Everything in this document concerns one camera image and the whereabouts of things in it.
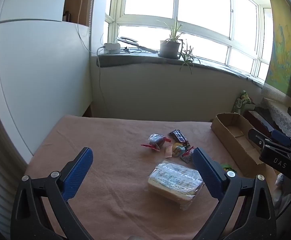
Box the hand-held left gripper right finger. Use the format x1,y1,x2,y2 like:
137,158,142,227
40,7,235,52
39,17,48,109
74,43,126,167
192,147,277,240

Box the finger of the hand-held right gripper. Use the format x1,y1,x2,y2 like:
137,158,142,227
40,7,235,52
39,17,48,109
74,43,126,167
248,128,273,153
265,129,291,153

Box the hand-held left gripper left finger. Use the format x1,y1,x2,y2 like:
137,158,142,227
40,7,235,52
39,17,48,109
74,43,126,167
10,147,96,240

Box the brown cardboard box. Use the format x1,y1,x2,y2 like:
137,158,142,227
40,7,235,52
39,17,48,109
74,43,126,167
211,112,271,178

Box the large clear cracker pack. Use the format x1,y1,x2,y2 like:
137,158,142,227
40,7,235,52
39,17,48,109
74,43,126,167
147,160,205,210

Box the yellow green snack packet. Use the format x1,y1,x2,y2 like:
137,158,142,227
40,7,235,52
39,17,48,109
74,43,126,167
172,142,187,158

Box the tan snack packet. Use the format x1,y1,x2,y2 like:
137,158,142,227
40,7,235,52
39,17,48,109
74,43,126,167
164,144,174,158

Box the clear red-ended snack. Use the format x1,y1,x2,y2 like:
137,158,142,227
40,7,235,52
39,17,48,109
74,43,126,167
140,134,172,152

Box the person's right hand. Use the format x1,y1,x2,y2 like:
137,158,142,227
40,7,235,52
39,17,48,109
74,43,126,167
273,173,291,212

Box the white lace cloth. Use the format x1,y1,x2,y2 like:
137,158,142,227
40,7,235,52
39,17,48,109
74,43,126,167
262,84,291,140

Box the dark red open box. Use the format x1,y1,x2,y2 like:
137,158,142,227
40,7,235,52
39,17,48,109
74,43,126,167
243,107,277,133

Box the green candy packet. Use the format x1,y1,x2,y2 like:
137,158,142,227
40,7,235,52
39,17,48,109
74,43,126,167
220,163,237,173

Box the small black patterned packet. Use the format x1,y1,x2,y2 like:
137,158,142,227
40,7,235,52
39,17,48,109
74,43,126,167
180,147,194,164

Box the green paper bag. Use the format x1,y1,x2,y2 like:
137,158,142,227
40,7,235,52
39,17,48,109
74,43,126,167
232,97,256,113

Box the green snack bag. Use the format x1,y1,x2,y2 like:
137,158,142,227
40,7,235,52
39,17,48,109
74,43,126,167
239,91,253,105

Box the black candy bar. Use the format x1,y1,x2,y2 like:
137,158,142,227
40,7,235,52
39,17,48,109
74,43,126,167
169,129,190,147

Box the white cabinet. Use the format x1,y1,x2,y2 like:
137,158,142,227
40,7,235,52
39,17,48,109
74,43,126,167
0,0,94,157

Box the potted spider plant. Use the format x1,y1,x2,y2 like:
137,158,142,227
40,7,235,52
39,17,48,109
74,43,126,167
157,17,201,75

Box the white device box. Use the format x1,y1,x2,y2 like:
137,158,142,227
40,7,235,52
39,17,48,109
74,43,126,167
103,42,121,55

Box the dark flat object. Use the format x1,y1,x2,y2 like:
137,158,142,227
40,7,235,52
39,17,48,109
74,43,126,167
117,36,159,54

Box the window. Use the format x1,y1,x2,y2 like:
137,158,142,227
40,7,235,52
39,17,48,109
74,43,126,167
105,0,273,80

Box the wooden shelf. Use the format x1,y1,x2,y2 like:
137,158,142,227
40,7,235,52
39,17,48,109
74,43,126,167
63,0,96,27

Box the wall poster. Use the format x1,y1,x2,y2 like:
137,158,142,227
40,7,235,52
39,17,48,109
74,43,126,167
264,0,291,100

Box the white cable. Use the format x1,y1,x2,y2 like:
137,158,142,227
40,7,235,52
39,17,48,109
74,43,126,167
76,0,106,53

